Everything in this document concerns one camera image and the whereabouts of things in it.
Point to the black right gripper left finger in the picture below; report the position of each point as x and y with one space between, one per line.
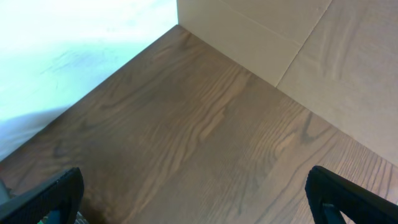
57 200

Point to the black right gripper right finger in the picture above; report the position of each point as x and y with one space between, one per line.
331 197

